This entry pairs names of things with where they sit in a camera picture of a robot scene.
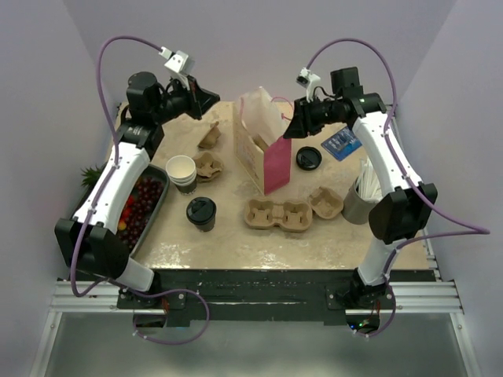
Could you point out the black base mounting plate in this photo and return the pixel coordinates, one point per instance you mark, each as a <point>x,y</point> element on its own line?
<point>318,295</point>

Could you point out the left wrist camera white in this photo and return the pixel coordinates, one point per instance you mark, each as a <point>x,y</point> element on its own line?
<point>178,64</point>

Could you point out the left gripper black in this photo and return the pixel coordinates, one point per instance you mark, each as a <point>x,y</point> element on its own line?
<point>200,100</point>

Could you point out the toy pineapple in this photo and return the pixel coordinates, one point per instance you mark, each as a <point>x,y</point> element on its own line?
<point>91,175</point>

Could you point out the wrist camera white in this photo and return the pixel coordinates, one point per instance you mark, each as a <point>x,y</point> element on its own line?
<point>309,81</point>
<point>178,64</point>

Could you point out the black coffee cup lid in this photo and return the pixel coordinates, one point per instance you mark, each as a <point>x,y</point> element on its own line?
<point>201,211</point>

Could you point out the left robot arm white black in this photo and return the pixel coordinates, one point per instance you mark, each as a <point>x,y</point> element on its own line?
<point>88,240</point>

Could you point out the blue razor package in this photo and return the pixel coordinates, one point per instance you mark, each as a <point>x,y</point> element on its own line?
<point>341,144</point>

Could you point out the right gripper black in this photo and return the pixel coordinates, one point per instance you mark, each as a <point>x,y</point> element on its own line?
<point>302,122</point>

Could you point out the single cardboard cup carrier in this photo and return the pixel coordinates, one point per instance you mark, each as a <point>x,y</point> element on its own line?
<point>209,140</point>

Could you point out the grey straw holder cup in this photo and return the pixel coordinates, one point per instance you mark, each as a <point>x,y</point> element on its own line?
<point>356,210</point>

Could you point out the dark red grapes bunch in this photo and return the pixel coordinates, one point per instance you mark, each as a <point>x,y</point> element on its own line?
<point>138,209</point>

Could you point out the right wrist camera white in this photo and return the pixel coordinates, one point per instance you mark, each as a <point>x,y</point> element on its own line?
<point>309,81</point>

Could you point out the pink beige paper bag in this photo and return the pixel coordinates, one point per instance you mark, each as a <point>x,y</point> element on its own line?
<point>255,113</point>

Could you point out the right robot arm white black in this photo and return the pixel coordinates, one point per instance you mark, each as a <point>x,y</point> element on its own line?
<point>403,210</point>

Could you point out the dark paper coffee cup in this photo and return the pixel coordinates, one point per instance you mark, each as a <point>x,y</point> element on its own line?
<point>204,223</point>

